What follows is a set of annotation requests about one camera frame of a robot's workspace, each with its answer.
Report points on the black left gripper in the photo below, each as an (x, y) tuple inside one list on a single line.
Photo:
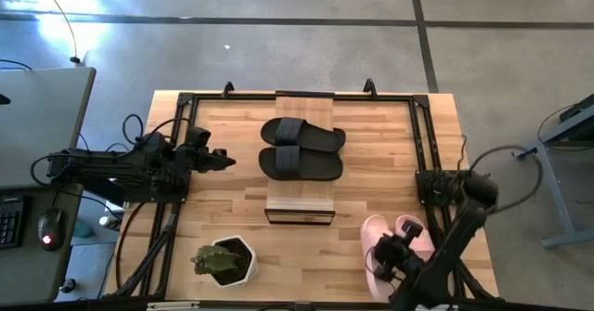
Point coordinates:
[(192, 159)]

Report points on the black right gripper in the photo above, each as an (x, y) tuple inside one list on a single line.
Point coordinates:
[(394, 255)]

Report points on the pink rubber slide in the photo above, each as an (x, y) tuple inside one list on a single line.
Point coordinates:
[(371, 237), (426, 247)]

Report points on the black rubber slide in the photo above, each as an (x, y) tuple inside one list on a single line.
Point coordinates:
[(306, 164), (306, 134)]

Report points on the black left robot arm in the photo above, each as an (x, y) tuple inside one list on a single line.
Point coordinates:
[(102, 162)]

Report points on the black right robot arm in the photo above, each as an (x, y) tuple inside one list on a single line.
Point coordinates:
[(457, 241)]

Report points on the black table clamp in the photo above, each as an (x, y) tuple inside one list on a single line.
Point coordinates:
[(228, 89), (370, 88)]

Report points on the green cactus plant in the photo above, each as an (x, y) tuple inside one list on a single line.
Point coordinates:
[(213, 260)]

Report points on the white bottle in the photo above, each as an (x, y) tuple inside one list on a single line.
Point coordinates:
[(109, 221)]

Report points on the teal round object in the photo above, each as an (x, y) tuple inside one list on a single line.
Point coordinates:
[(83, 229)]

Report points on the black computer mouse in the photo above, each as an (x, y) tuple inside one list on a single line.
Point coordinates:
[(51, 227)]

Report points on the grey desk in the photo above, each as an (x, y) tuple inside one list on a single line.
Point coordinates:
[(28, 274), (37, 125)]

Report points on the grey metal side table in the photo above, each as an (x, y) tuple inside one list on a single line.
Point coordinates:
[(564, 130)]

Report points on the black computer keyboard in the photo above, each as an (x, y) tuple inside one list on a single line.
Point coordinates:
[(10, 223)]

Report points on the small black desk object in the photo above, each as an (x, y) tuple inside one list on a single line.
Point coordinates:
[(3, 99)]

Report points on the black device on side table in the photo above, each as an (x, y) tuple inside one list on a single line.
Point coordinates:
[(575, 109)]

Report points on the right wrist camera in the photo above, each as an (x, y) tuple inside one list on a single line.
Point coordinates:
[(411, 229)]

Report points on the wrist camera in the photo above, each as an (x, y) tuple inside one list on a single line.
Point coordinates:
[(198, 137), (411, 229)]

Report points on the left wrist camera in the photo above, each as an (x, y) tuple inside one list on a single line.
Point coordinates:
[(198, 137)]

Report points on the black aluminium table frame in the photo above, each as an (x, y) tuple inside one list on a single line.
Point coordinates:
[(223, 97)]

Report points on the wooden shelf with black frame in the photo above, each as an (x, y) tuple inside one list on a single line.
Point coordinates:
[(300, 195)]

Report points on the silver metal bracket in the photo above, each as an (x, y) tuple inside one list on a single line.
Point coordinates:
[(172, 306)]

